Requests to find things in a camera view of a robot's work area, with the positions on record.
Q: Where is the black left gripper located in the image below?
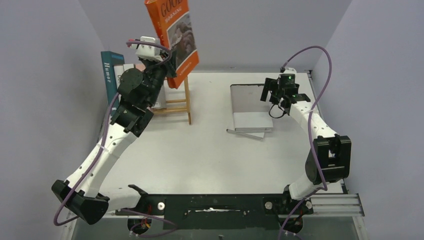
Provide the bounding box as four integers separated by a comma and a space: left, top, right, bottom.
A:
143, 48, 178, 107

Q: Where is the white grey file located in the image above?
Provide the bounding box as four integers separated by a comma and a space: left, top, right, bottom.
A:
229, 83, 274, 133

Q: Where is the orange book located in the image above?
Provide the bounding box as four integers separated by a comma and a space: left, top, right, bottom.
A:
144, 0, 200, 89

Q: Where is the teal Humor book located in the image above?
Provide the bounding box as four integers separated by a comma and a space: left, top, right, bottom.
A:
100, 51, 125, 105

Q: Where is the grey book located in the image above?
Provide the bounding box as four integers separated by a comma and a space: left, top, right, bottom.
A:
152, 86, 167, 110
226, 129, 265, 141

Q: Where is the white Decorate Furniture book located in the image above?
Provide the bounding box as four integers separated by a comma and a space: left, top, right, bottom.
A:
113, 63, 135, 88

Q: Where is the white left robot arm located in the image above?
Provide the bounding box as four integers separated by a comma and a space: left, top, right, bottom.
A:
51, 50, 177, 225

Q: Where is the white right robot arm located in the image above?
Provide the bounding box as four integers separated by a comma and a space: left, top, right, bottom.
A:
260, 73, 352, 214

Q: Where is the wooden book rack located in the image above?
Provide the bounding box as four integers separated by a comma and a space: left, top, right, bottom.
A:
152, 77, 192, 125

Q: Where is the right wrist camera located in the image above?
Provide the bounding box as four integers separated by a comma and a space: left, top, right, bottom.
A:
279, 67, 297, 76

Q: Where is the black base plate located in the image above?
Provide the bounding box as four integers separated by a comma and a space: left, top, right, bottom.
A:
119, 188, 314, 230

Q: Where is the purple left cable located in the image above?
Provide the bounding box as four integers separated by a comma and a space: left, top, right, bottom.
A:
52, 40, 181, 239

